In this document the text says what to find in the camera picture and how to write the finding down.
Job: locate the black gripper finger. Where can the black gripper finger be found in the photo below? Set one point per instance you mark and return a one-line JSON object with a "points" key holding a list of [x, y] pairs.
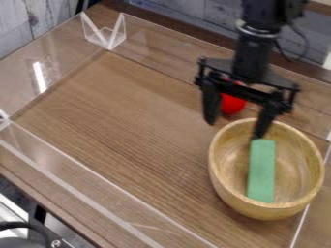
{"points": [[211, 100], [267, 115]]}

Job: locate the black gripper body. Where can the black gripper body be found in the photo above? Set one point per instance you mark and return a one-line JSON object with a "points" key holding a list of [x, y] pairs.
{"points": [[244, 77]]}

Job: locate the brown wooden bowl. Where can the brown wooden bowl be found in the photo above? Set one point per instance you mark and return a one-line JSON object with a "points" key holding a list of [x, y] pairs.
{"points": [[299, 169]]}

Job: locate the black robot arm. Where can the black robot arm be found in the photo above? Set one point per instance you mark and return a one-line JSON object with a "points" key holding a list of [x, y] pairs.
{"points": [[268, 15]]}

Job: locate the red plush strawberry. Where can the red plush strawberry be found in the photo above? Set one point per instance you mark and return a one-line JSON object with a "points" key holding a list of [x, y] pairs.
{"points": [[231, 104]]}

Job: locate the clear acrylic front wall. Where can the clear acrylic front wall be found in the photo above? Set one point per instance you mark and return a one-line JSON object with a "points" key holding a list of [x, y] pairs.
{"points": [[101, 211]]}

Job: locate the green rectangular block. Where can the green rectangular block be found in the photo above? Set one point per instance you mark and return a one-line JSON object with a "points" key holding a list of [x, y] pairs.
{"points": [[260, 170]]}

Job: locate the clear acrylic corner bracket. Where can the clear acrylic corner bracket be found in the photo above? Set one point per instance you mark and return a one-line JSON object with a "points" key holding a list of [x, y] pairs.
{"points": [[104, 37]]}

